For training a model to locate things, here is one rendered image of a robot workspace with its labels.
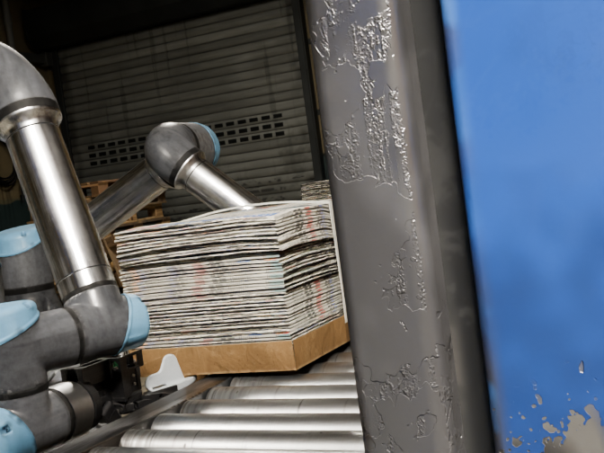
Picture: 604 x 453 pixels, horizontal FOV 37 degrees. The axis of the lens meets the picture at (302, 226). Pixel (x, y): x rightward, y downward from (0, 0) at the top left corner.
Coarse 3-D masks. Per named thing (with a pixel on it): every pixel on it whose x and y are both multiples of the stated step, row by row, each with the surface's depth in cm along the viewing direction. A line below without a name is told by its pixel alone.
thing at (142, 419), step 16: (192, 384) 131; (208, 384) 129; (224, 384) 130; (160, 400) 123; (176, 400) 122; (128, 416) 116; (144, 416) 115; (96, 432) 110; (112, 432) 109; (64, 448) 105; (80, 448) 104
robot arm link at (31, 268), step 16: (32, 224) 207; (0, 240) 199; (16, 240) 198; (32, 240) 199; (0, 256) 199; (16, 256) 198; (32, 256) 199; (16, 272) 198; (32, 272) 199; (48, 272) 202; (16, 288) 198
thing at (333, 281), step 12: (312, 204) 145; (324, 204) 143; (324, 216) 140; (324, 228) 141; (324, 240) 140; (336, 264) 143; (336, 276) 143; (336, 288) 142; (336, 300) 143; (336, 312) 141
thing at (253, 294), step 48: (144, 240) 136; (192, 240) 132; (240, 240) 128; (288, 240) 131; (144, 288) 138; (192, 288) 133; (240, 288) 130; (288, 288) 127; (192, 336) 134; (240, 336) 130; (288, 336) 127
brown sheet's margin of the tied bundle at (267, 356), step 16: (336, 320) 140; (304, 336) 129; (320, 336) 134; (336, 336) 139; (144, 352) 138; (160, 352) 136; (176, 352) 135; (192, 352) 134; (208, 352) 132; (224, 352) 131; (240, 352) 130; (256, 352) 129; (272, 352) 128; (288, 352) 127; (304, 352) 129; (320, 352) 134; (144, 368) 138; (192, 368) 134; (208, 368) 133; (224, 368) 132; (240, 368) 130; (256, 368) 129; (272, 368) 128; (288, 368) 127
